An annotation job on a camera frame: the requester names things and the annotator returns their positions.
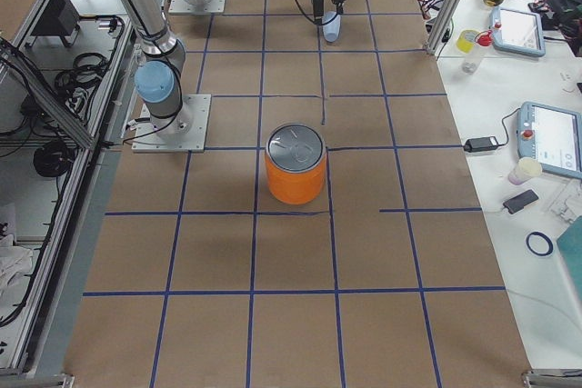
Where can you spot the light blue plastic cup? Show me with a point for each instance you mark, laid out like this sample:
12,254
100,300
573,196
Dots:
331,25

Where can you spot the white paper cup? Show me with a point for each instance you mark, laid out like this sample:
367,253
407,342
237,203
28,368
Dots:
526,169

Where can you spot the yellow tape roll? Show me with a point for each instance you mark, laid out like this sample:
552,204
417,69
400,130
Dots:
466,40

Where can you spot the clear bottle red cap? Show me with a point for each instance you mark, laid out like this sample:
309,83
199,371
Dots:
481,47

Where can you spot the orange can with grey lid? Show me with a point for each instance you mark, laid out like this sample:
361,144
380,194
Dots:
295,160

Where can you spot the far blue teach pendant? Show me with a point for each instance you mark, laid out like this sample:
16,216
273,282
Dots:
517,32

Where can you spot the blue teach pendant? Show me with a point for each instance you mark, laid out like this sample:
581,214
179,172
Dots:
517,32
552,136

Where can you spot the black power adapter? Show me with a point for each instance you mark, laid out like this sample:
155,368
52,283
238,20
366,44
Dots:
481,144

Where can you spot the near blue teach pendant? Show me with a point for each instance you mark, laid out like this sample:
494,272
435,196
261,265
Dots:
552,136

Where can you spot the black smartphone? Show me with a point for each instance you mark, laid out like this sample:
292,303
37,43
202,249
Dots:
518,202

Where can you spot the white crumpled cloth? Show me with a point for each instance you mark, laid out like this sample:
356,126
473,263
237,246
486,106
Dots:
16,261

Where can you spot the aluminium frame post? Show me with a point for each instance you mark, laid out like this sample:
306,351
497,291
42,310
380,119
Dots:
450,2

